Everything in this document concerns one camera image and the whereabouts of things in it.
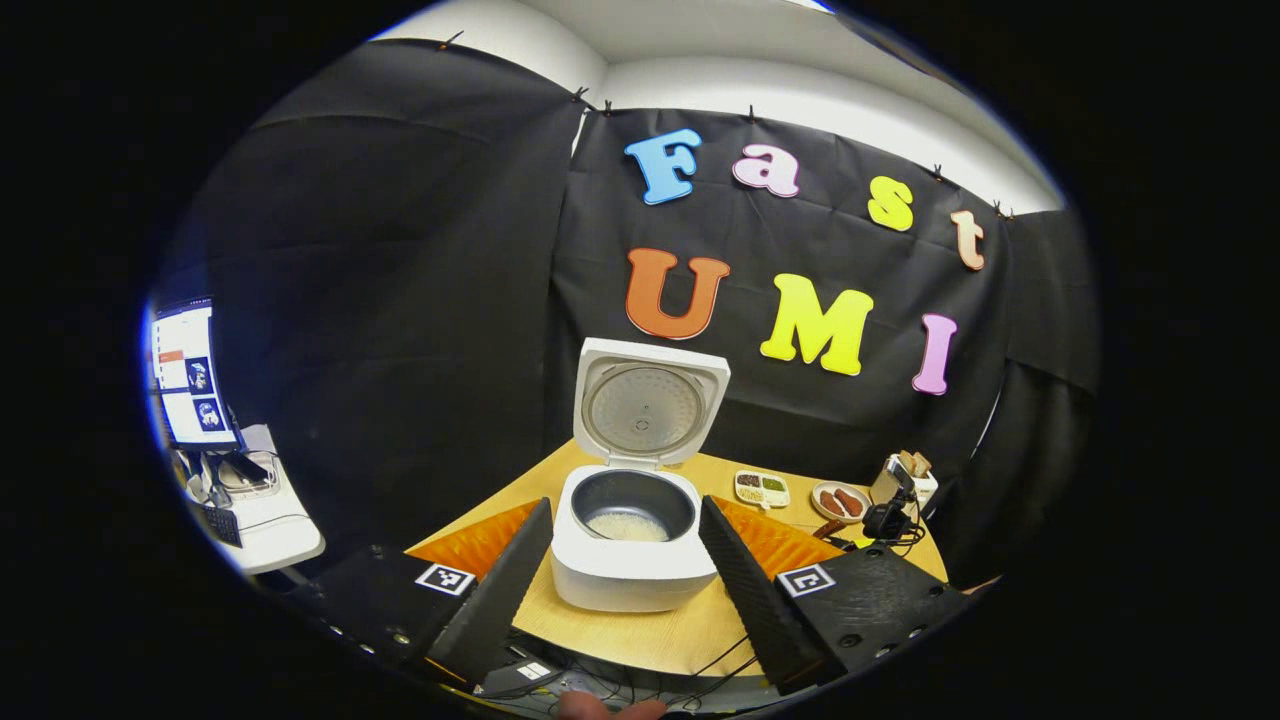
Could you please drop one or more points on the white rice cooker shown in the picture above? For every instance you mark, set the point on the white rice cooker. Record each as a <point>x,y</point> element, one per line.
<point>630,580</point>

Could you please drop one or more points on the plate with meat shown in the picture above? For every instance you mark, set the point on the plate with meat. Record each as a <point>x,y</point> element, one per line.
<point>840,500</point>

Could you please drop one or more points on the bread slice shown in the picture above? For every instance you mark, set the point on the bread slice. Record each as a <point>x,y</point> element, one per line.
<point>921,464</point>
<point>906,463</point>

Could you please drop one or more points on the white divided grain dish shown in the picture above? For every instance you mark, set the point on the white divided grain dish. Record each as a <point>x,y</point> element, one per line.
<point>762,488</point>

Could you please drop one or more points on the black backdrop cloth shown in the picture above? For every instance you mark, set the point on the black backdrop cloth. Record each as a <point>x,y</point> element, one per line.
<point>400,300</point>

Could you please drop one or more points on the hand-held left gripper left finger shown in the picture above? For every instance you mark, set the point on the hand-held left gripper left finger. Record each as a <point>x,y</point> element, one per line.
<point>505,590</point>

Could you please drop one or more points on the black power adapter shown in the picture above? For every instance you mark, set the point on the black power adapter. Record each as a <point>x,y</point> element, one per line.
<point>520,677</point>

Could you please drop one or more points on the white toaster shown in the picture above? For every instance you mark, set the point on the white toaster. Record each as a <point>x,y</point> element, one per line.
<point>925,485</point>

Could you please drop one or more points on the black keyboard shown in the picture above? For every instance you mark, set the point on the black keyboard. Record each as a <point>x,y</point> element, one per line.
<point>222,524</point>

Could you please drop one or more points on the computer monitor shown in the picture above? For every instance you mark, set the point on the computer monitor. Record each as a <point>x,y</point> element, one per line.
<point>195,370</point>

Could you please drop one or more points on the white side desk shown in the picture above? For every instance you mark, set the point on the white side desk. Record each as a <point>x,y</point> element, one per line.
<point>270,530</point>

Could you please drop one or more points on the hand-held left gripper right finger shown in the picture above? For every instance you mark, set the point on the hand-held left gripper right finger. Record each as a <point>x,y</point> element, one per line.
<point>745,590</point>

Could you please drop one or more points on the brown meat piece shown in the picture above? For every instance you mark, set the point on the brown meat piece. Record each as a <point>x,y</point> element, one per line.
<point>831,503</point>
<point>851,499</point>

